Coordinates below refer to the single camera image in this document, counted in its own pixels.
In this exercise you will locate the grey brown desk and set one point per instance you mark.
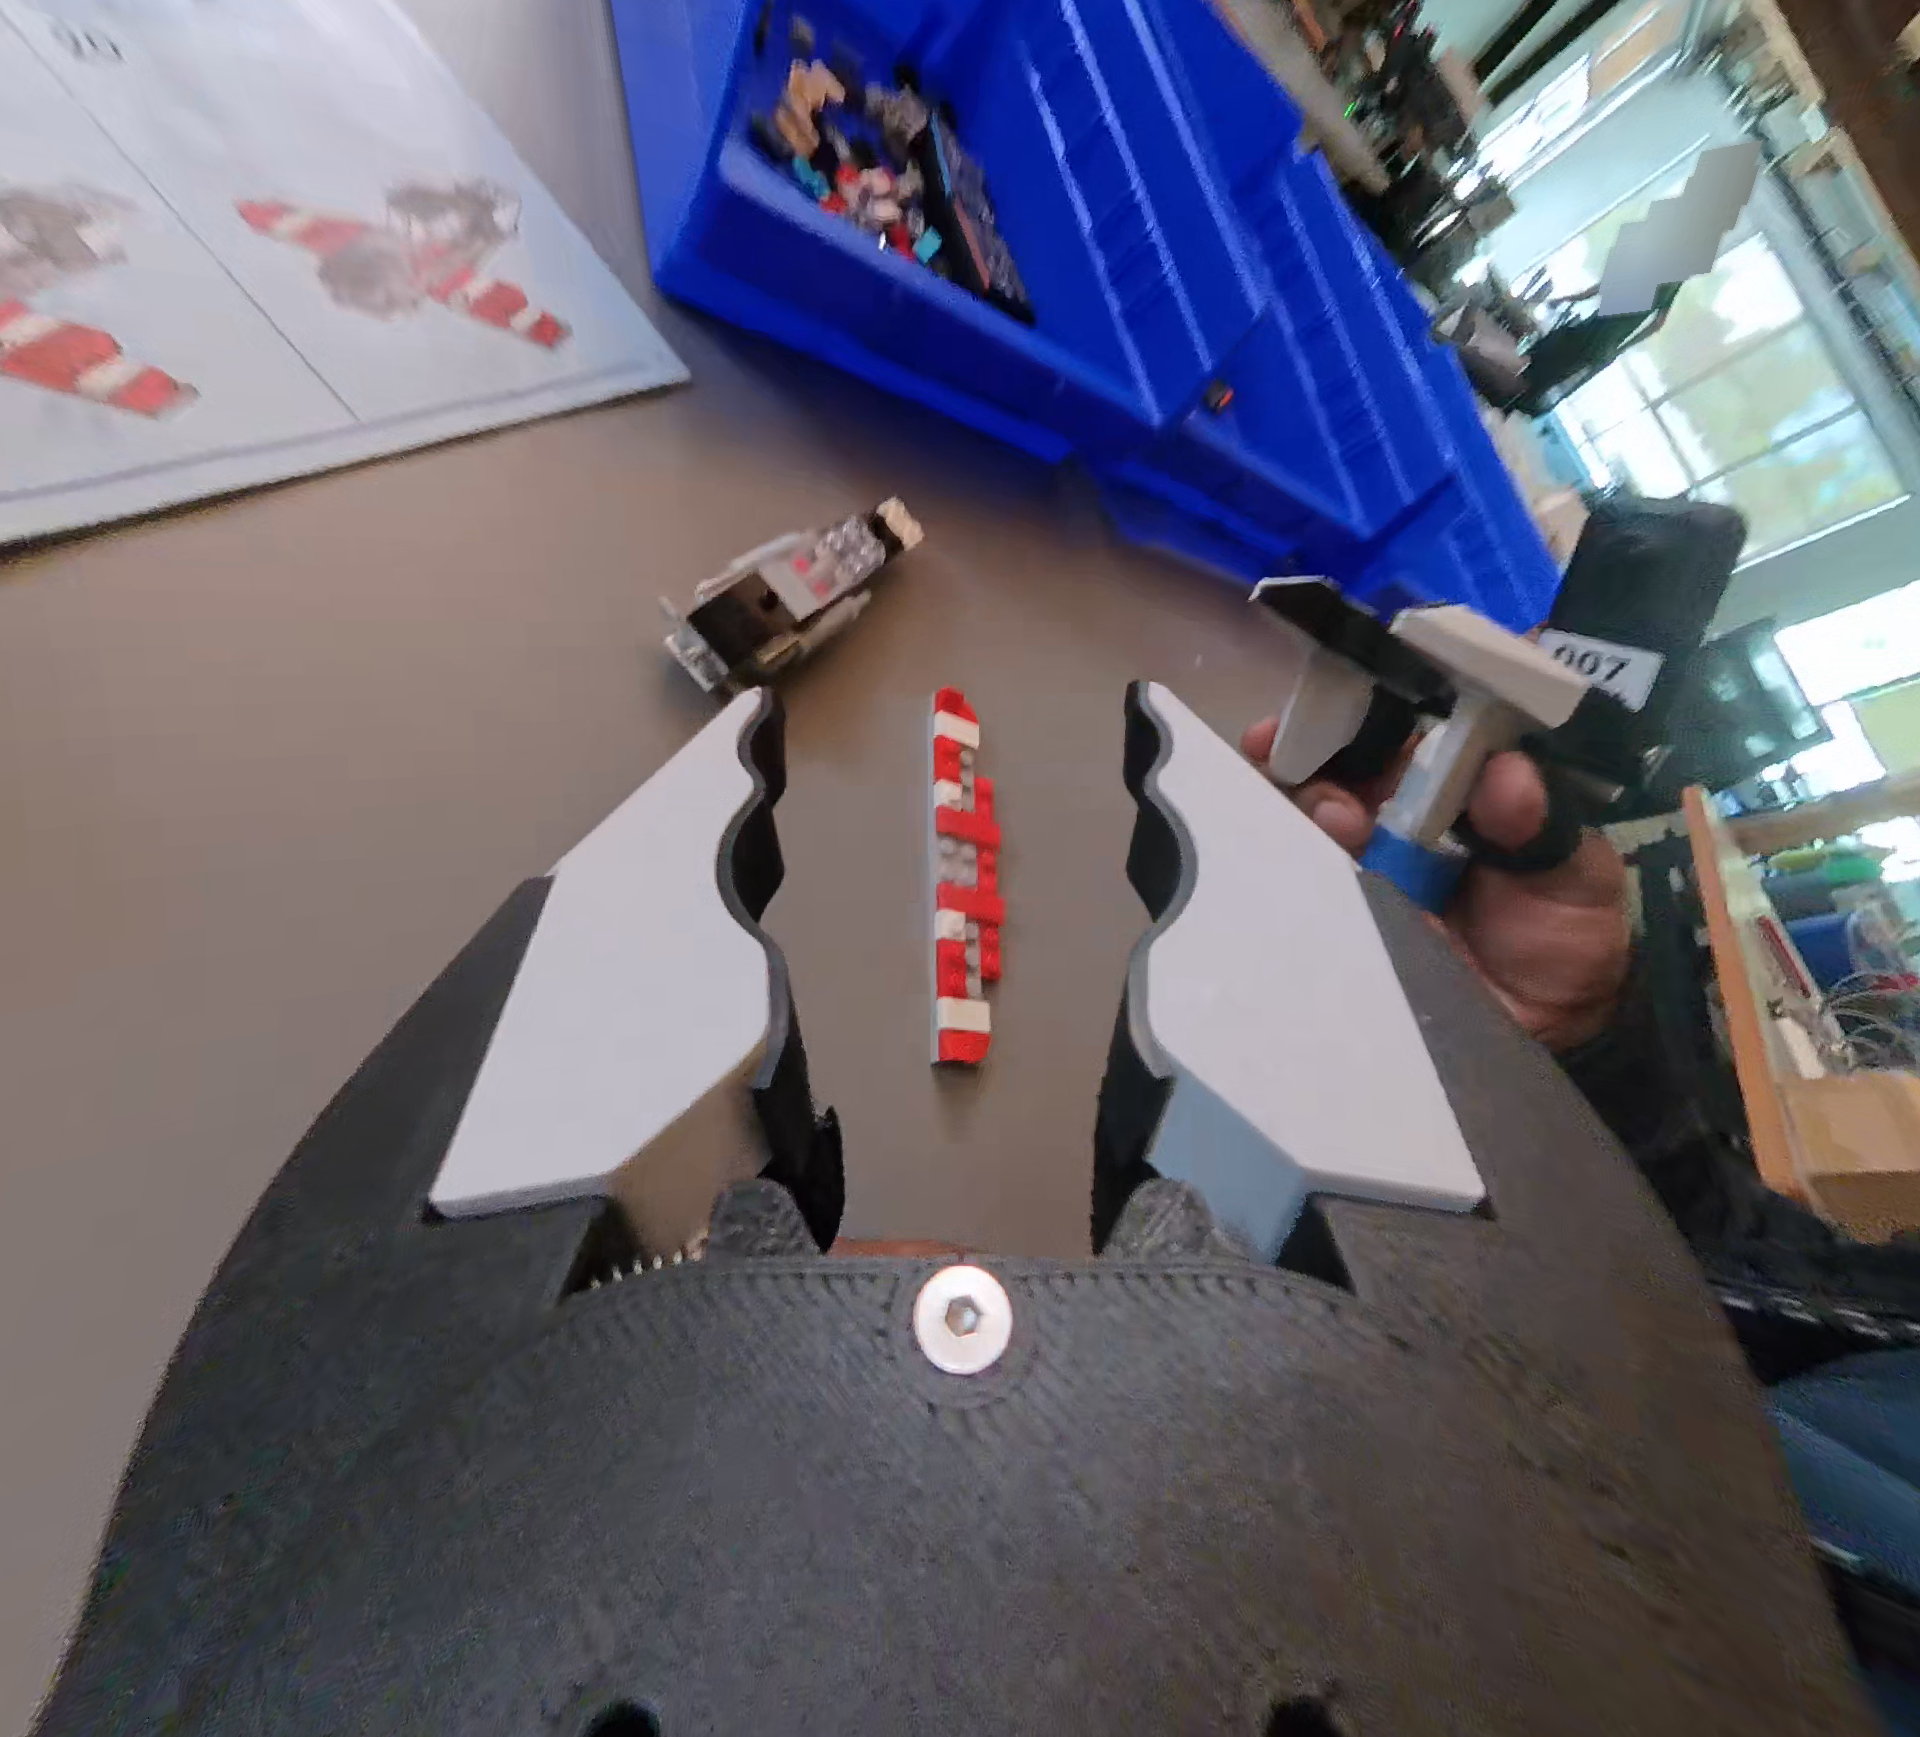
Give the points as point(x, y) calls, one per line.
point(375, 747)

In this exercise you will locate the person's leg in jeans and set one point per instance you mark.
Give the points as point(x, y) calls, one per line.
point(1861, 1467)

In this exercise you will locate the person's right hand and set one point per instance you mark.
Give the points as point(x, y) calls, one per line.
point(1544, 926)

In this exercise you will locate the red white brick wing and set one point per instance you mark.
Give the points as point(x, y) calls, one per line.
point(968, 867)

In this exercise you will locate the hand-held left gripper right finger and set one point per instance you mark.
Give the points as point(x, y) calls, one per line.
point(1290, 1016)

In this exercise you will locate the pile of small brick pieces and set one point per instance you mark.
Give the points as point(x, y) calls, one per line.
point(841, 147)

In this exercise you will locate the black studded brick plate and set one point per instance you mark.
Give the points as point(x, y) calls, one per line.
point(974, 223)

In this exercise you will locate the building instruction booklet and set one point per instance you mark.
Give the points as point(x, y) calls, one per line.
point(225, 192)

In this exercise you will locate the grey brick model body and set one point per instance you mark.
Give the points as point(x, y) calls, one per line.
point(794, 597)

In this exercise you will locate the person's right forearm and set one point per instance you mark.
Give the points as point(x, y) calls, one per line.
point(1681, 1136)

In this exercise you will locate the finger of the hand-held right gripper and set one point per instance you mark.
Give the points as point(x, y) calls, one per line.
point(1484, 673)
point(1320, 716)

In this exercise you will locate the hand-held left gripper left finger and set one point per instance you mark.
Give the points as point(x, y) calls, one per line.
point(630, 1002)

